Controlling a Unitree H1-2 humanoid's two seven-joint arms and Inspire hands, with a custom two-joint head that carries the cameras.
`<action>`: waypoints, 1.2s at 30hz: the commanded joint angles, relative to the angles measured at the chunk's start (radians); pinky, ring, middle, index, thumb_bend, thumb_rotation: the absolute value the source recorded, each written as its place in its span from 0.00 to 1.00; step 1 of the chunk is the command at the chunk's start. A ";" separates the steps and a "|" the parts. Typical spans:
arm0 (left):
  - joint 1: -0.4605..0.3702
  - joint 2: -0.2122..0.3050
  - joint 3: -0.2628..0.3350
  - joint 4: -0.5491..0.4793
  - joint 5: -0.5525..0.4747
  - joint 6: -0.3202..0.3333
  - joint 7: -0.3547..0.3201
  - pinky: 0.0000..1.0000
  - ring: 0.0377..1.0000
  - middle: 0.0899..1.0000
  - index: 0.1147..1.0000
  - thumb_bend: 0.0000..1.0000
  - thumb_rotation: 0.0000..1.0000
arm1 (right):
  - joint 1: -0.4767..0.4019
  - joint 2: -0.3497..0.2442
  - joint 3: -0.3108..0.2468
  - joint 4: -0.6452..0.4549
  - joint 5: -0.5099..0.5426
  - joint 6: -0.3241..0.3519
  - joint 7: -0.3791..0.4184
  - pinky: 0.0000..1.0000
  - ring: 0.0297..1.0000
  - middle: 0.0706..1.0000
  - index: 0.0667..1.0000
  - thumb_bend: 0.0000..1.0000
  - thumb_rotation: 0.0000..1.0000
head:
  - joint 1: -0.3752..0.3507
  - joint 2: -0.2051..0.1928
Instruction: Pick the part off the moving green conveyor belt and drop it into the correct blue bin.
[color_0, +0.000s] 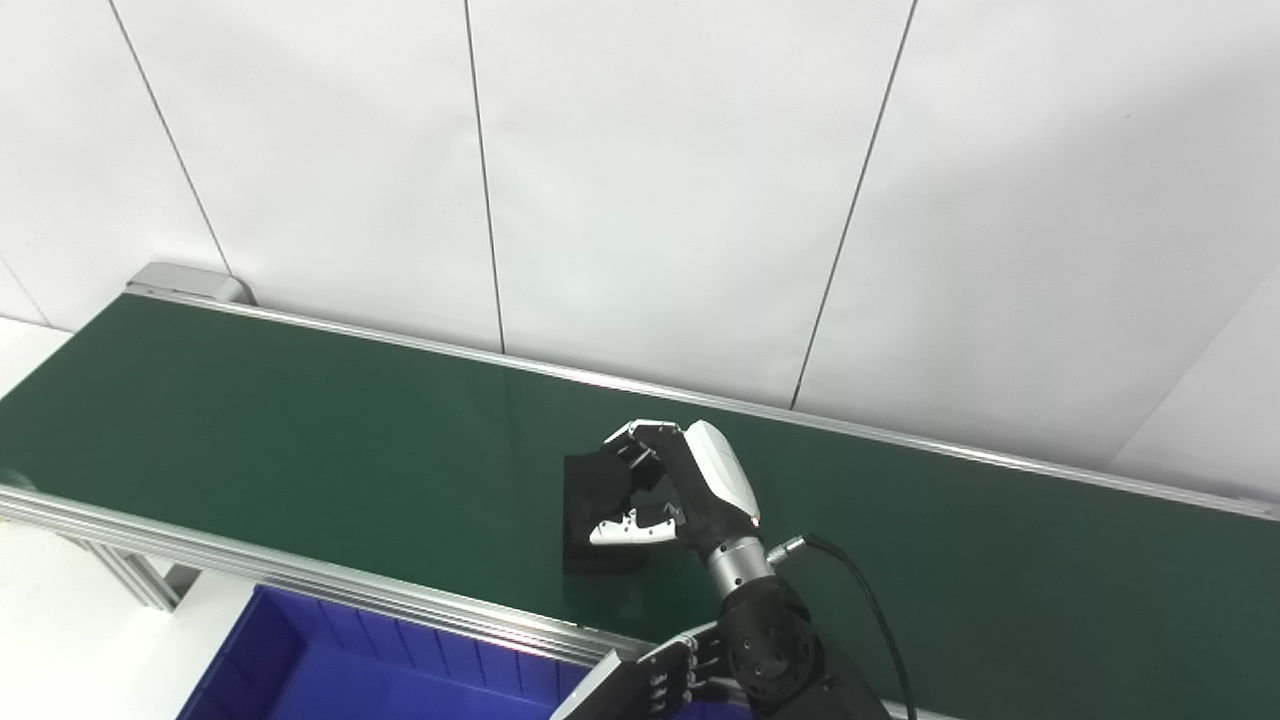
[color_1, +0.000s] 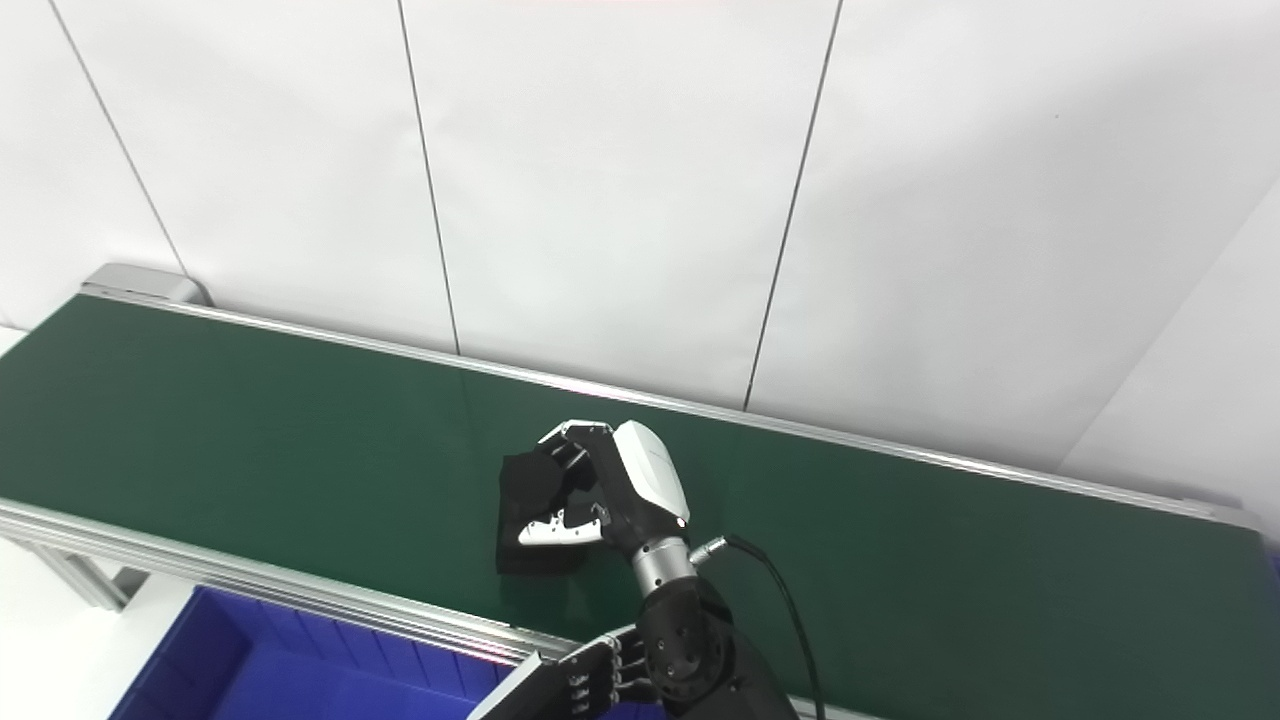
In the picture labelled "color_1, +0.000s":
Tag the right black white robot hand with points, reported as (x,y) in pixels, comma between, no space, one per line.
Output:
(645,480)

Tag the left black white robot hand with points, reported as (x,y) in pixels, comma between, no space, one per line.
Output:
(560,685)

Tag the black cylinder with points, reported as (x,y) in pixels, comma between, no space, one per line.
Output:
(525,490)

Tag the blue plastic bin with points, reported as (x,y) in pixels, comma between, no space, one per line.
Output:
(280,670)

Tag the green conveyor belt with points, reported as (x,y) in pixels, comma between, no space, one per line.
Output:
(250,585)
(250,430)

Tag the aluminium conveyor leg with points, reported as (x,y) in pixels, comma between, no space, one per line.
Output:
(85,580)

